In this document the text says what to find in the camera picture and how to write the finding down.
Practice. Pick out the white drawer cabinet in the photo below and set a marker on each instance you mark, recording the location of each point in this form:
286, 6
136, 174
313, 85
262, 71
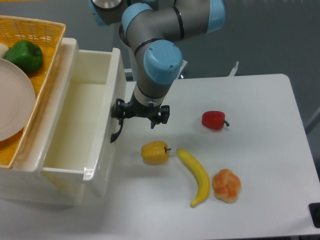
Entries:
31, 178

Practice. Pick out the yellow bell pepper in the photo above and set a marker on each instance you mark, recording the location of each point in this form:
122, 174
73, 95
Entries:
155, 152

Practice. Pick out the yellow woven basket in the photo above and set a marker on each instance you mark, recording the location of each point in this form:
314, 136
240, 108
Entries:
48, 36

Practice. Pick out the white round vegetable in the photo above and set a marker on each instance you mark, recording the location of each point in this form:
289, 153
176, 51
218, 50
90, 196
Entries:
3, 49

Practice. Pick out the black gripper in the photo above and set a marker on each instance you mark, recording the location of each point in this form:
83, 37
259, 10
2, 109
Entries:
124, 110

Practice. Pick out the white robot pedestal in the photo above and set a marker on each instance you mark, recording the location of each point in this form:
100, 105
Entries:
131, 73

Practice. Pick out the green bell pepper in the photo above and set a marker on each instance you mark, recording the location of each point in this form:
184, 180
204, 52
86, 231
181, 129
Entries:
25, 55

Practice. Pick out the black object at table edge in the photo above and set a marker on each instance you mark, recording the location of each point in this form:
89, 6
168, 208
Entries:
314, 209

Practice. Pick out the beige plate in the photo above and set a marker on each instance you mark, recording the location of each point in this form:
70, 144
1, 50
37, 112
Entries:
17, 99

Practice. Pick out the red bell pepper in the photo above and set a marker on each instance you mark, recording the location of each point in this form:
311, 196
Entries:
214, 120

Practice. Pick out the orange knotted bread roll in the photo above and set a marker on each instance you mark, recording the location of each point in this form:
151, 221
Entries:
226, 186

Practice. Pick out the yellow banana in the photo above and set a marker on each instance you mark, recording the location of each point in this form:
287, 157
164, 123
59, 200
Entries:
200, 174

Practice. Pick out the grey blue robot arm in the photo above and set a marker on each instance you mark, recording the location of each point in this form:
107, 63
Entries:
151, 34

